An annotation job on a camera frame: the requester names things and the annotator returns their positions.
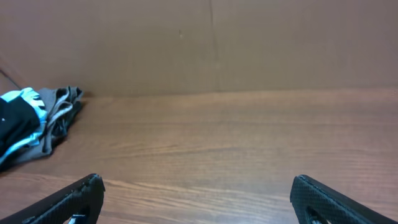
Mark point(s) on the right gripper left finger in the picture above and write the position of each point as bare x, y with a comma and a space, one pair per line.
79, 202

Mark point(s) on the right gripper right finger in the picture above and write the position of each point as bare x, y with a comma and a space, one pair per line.
314, 202

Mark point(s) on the black t-shirt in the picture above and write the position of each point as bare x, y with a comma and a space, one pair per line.
18, 121

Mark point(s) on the light blue printed t-shirt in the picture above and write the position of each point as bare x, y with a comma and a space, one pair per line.
34, 99

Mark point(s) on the grey folded t-shirt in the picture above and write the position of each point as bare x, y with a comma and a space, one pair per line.
55, 110

